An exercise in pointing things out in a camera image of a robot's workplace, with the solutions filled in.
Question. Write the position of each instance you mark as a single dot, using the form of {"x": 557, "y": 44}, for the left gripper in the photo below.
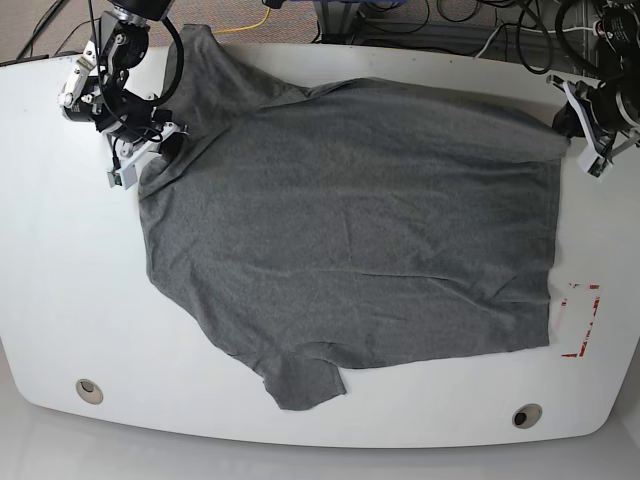
{"x": 605, "y": 112}

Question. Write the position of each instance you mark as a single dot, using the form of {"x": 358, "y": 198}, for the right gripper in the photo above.
{"x": 134, "y": 124}

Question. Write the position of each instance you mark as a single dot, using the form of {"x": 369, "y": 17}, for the grey t-shirt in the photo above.
{"x": 354, "y": 225}

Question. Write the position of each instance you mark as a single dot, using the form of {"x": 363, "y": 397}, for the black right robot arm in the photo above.
{"x": 95, "y": 90}

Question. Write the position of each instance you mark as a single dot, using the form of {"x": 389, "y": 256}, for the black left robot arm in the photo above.
{"x": 617, "y": 28}

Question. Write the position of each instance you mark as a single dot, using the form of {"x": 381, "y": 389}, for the red tape rectangle marking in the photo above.
{"x": 576, "y": 318}

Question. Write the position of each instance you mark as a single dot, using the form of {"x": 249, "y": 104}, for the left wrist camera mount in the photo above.
{"x": 597, "y": 157}

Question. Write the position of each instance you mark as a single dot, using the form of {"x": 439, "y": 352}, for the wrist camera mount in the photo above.
{"x": 128, "y": 159}
{"x": 597, "y": 157}

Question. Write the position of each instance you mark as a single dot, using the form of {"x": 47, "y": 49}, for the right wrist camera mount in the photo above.
{"x": 128, "y": 159}

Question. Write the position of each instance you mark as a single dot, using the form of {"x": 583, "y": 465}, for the left table cable grommet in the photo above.
{"x": 89, "y": 392}

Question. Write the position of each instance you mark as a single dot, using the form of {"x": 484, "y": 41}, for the table cable grommet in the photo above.
{"x": 89, "y": 392}
{"x": 527, "y": 416}

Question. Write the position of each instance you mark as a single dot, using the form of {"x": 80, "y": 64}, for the right table cable grommet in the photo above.
{"x": 527, "y": 416}

